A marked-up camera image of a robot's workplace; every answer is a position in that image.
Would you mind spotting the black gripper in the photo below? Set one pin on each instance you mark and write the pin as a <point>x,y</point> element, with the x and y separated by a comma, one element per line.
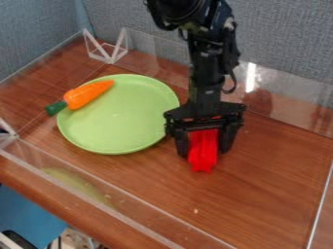
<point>204,112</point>

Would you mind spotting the red star-shaped bar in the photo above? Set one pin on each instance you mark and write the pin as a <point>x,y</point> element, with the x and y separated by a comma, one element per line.
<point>203,147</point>

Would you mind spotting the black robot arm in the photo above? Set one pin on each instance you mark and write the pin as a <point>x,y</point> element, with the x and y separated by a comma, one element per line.
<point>204,24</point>

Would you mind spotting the green plate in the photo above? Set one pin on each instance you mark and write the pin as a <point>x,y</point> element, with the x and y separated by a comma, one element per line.
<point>123,121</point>

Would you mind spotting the orange toy carrot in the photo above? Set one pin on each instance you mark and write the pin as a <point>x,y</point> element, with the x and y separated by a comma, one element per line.
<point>78,96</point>

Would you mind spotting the blue box under table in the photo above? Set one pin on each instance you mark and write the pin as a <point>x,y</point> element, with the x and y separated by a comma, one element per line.
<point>28,219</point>

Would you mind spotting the clear acrylic enclosure wall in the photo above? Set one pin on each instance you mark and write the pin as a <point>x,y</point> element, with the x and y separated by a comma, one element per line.
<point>266,199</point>

